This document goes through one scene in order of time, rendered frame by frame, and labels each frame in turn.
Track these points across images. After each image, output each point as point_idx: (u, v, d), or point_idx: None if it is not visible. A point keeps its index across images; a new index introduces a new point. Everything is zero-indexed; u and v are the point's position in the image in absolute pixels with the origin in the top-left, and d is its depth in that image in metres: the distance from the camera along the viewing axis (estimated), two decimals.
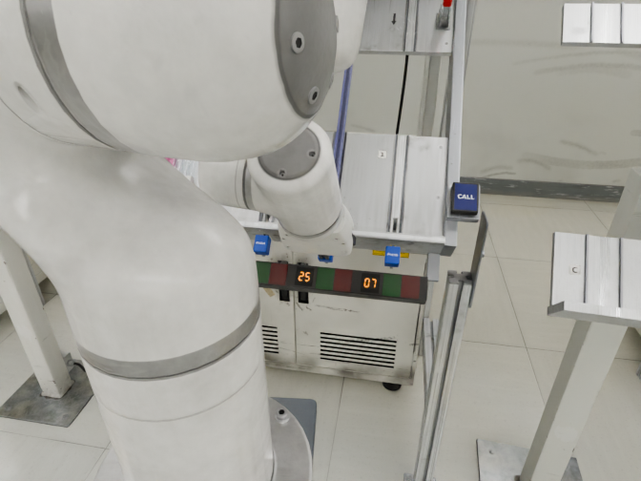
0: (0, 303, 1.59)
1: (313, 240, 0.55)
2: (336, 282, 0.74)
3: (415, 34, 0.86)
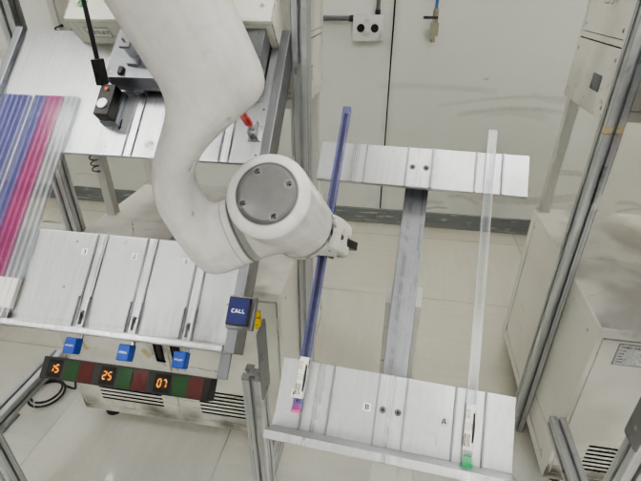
0: None
1: None
2: (133, 382, 0.83)
3: (230, 145, 0.95)
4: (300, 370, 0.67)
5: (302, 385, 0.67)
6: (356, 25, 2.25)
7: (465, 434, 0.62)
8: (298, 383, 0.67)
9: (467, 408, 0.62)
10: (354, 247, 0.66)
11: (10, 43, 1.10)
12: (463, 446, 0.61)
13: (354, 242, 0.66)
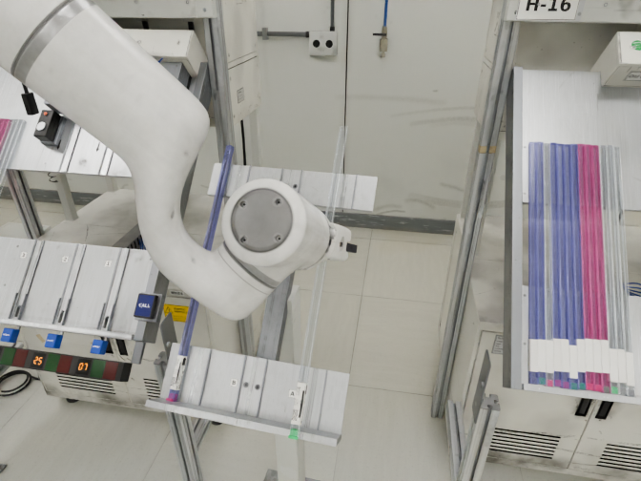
0: None
1: None
2: (59, 365, 0.98)
3: None
4: (176, 366, 0.82)
5: (176, 378, 0.81)
6: (312, 40, 2.40)
7: (294, 409, 0.67)
8: (174, 377, 0.82)
9: (298, 386, 0.68)
10: (353, 250, 0.66)
11: None
12: (291, 420, 0.67)
13: (353, 245, 0.66)
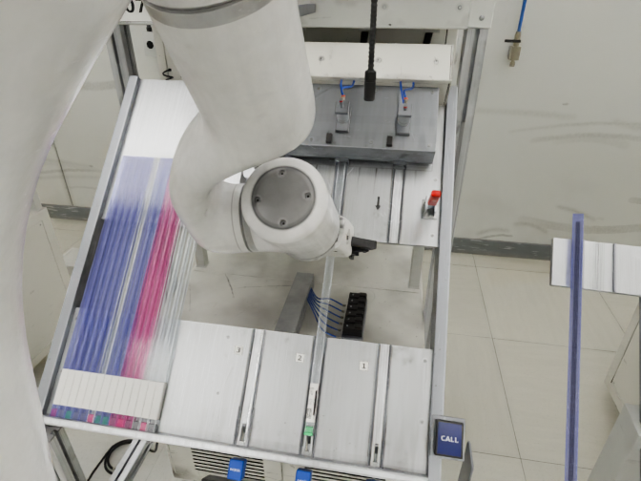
0: None
1: None
2: None
3: (400, 223, 0.82)
4: None
5: None
6: None
7: (308, 408, 0.73)
8: None
9: (311, 386, 0.74)
10: (369, 245, 0.64)
11: (124, 95, 0.97)
12: (305, 418, 0.73)
13: (368, 240, 0.64)
